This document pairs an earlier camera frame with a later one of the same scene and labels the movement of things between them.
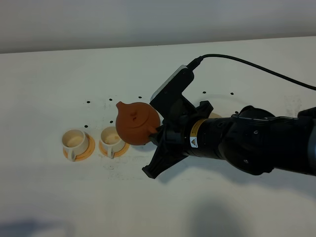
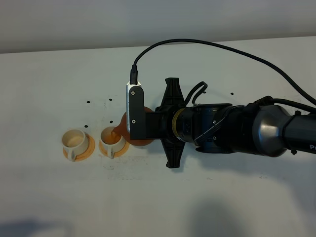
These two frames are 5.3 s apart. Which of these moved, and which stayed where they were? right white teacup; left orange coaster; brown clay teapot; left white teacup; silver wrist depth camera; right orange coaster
Moved: brown clay teapot; silver wrist depth camera
Stayed: left white teacup; right white teacup; left orange coaster; right orange coaster
